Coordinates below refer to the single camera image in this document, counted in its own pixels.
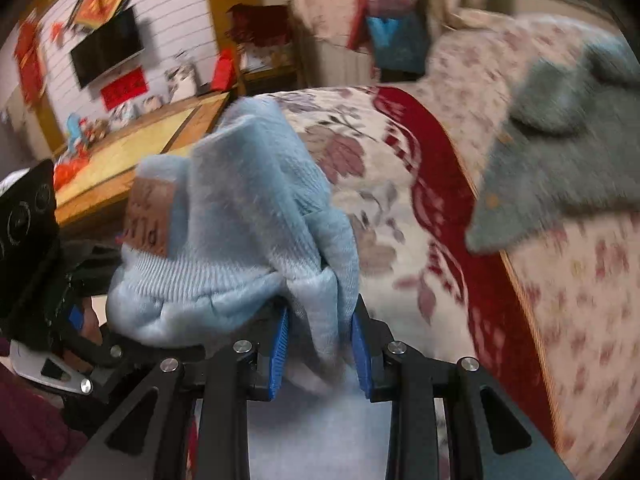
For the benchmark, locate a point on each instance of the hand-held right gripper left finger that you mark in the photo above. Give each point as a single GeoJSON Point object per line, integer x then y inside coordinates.
{"type": "Point", "coordinates": [278, 355]}

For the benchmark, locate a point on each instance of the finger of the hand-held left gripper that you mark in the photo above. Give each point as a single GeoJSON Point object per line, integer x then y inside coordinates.
{"type": "Point", "coordinates": [50, 375]}
{"type": "Point", "coordinates": [130, 355]}

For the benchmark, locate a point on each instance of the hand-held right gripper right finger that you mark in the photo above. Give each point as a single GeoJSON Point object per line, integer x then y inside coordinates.
{"type": "Point", "coordinates": [361, 360]}

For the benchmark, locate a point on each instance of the person's left hand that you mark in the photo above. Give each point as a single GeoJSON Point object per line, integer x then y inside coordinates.
{"type": "Point", "coordinates": [92, 327]}

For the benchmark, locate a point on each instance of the blue toy figure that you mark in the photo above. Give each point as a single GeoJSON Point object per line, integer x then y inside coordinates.
{"type": "Point", "coordinates": [75, 130]}

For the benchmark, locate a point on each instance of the wooden coffee table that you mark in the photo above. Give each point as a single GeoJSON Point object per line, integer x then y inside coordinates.
{"type": "Point", "coordinates": [145, 155]}

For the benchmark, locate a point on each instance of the red floral blanket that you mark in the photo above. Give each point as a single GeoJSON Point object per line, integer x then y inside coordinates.
{"type": "Point", "coordinates": [400, 170]}

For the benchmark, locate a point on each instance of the red box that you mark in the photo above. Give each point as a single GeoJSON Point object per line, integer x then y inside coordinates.
{"type": "Point", "coordinates": [223, 70]}

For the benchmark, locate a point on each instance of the grey-green fleece jacket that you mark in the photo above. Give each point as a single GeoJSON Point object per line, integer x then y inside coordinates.
{"type": "Point", "coordinates": [550, 170]}

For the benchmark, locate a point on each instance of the dark red cloth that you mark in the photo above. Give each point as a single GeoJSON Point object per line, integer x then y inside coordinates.
{"type": "Point", "coordinates": [260, 25]}

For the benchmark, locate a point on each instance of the blue bag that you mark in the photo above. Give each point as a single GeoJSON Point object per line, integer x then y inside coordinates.
{"type": "Point", "coordinates": [397, 42]}

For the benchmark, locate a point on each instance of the pink floral cushion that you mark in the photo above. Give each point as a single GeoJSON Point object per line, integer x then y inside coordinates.
{"type": "Point", "coordinates": [325, 0]}

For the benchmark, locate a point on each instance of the red wall couplet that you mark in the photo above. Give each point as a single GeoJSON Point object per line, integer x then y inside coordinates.
{"type": "Point", "coordinates": [29, 62]}

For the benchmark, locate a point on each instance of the red paper wall banner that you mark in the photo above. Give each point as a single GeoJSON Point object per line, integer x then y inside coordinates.
{"type": "Point", "coordinates": [124, 90]}

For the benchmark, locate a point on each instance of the wall television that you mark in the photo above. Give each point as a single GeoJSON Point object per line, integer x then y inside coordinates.
{"type": "Point", "coordinates": [107, 47]}

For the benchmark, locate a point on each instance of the framed red wall poster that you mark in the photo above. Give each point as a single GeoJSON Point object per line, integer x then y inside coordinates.
{"type": "Point", "coordinates": [102, 2]}

